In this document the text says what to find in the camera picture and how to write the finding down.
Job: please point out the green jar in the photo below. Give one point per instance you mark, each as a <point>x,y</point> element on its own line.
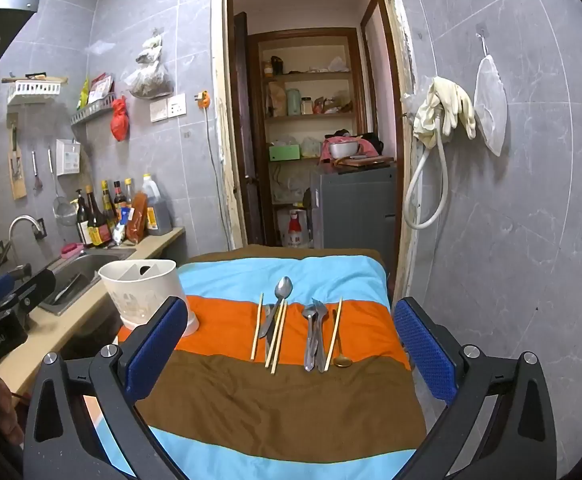
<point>294,102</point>

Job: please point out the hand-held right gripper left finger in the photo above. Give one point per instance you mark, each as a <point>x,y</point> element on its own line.
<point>156,350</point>

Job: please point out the dark soy sauce bottle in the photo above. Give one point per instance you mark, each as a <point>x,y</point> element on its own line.
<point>98,225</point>

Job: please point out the white wall switch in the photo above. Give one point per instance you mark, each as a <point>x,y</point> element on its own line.
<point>159,110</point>

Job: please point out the white plastic bags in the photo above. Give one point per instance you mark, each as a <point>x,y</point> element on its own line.
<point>336,64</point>

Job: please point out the hanging clear plastic bag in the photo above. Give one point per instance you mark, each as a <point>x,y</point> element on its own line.
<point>146,82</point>

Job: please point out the hanging metal peeler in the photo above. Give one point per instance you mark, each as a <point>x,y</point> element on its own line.
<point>36,170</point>

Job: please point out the beige kitchen counter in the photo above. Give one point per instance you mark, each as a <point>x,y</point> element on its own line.
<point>61,325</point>

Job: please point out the hanging metal strainer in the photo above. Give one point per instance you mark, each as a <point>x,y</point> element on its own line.
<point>66,212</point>

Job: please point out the red label sauce bottle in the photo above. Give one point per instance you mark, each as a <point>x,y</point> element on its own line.
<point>119,195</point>

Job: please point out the yellow cap bottle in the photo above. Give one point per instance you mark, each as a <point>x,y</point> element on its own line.
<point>128,190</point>

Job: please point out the white wall socket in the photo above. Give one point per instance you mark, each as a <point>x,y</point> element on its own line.
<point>177,105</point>

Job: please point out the orange seasoning packet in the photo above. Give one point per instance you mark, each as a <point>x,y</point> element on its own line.
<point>137,220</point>

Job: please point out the striped blue orange brown cloth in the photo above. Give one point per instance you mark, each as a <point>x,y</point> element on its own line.
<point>271,410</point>

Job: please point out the white blue packet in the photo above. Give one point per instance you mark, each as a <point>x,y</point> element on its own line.
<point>119,234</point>

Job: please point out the white pot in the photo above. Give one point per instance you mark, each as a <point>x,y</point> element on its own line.
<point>343,150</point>

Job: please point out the white mesh bag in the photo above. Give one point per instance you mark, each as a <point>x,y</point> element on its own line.
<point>491,105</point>

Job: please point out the dark bottle with pump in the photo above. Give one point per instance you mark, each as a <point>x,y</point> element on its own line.
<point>82,225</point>

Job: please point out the cream rubber gloves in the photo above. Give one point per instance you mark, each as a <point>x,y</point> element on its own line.
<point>446,105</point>

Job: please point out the white wall box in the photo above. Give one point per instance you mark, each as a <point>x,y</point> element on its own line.
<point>67,157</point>

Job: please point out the large steel spoon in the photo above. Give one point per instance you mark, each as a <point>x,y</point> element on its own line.
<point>283,287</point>

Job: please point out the metal wall shelf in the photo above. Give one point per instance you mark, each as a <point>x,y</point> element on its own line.
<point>93,110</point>

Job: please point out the white plastic utensil holder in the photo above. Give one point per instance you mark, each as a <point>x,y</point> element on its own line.
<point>141,292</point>

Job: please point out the small glass jar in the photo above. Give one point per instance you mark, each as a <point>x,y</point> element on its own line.
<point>306,105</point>

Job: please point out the red white packets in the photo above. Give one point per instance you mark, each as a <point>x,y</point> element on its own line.
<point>101,86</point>

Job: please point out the dark jars on shelf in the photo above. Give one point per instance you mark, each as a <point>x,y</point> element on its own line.
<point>272,67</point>

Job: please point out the worn door frame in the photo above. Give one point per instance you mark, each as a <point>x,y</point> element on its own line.
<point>221,110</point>

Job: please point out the yellow green packet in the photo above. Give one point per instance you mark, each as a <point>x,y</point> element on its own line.
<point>84,94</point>

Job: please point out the white plastic wall basket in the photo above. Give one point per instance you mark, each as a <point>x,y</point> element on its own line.
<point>33,90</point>

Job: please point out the white red printed sack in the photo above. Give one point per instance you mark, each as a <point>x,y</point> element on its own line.
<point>296,232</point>

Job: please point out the wooden knife board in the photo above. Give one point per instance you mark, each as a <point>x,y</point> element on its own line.
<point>18,180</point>

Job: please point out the pink cloth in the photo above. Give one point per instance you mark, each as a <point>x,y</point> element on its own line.
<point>368,147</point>

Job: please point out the small steel spoon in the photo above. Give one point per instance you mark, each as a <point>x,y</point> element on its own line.
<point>308,312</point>

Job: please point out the large oil jug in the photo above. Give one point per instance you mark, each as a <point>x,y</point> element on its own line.
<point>158,210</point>

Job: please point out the metal faucet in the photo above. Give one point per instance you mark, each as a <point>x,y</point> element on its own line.
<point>21,220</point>

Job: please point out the wooden cutting board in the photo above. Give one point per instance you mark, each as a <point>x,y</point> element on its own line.
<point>366,161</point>

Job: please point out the wooden stick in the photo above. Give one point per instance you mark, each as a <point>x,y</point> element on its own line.
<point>56,79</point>

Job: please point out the steel sink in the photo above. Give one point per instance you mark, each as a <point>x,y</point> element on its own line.
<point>86,265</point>

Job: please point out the green box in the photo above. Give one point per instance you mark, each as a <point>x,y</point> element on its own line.
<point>285,152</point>

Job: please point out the wooden shelf unit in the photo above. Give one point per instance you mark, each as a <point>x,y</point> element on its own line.
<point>311,116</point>

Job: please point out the yellow label sauce bottle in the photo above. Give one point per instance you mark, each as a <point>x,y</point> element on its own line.
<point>107,205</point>

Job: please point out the red plastic bag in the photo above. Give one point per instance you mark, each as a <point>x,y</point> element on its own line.
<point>119,120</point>

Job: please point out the orange plug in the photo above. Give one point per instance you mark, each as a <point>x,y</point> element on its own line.
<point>203,100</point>

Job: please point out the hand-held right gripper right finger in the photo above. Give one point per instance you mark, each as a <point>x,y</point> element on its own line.
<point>423,355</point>

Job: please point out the brown paper bag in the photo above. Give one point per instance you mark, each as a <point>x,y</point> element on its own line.
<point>276,100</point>

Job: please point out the dark brown door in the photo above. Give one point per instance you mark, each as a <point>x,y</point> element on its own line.
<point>246,135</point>

